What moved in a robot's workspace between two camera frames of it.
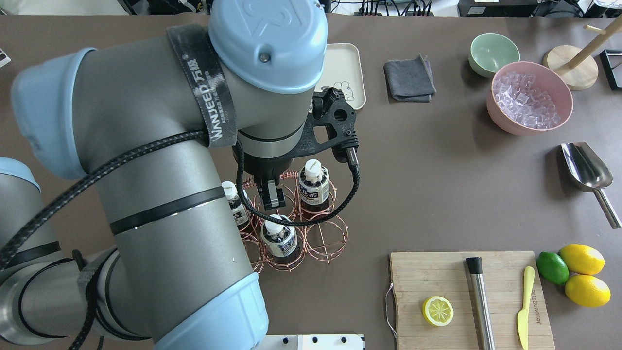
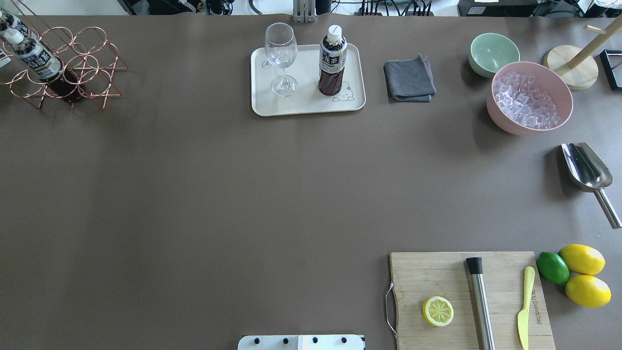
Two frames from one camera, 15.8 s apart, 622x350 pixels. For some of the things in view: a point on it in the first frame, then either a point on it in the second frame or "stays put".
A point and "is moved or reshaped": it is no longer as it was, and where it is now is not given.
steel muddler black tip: (483, 315) stays put
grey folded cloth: (410, 80) stays put
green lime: (552, 268) stays put
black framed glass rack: (612, 61) stays put
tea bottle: (280, 239) to (46, 66)
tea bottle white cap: (313, 168) to (333, 60)
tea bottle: (239, 211) to (10, 21)
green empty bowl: (490, 52) stays put
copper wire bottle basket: (290, 232) is moved or reshaped
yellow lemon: (582, 259) stays put
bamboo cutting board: (417, 276) stays put
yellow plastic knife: (523, 316) stays put
